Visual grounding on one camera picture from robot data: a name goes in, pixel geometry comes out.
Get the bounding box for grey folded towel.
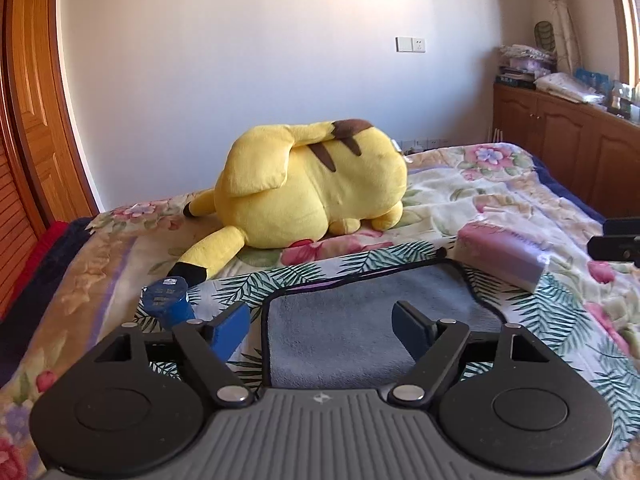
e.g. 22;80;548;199
262;259;506;389

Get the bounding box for wooden sideboard cabinet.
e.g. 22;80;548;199
494;84;639;218

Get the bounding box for red blanket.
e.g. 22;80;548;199
6;221;70;311

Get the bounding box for wooden wardrobe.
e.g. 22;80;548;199
1;0;98;314

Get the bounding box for palm leaf print cloth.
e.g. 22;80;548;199
189;240;639;467

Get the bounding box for dark blue blanket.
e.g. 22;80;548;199
1;217;91;386

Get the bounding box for pink tissue pack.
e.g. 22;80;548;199
452;221;549;292

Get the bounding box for yellow Pikachu plush toy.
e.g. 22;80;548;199
168;119;408;286

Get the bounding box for bottles on sideboard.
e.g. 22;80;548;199
574;67;639;125

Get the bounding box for floral bed quilt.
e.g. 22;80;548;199
1;143;639;479

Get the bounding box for white plastic bag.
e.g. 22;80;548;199
535;73;605;105

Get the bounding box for white wall socket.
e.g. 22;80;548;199
395;37;426;53

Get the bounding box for stack of folded linens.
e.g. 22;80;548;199
495;44;558;90

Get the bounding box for blue cylindrical container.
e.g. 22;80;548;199
140;276;195;330

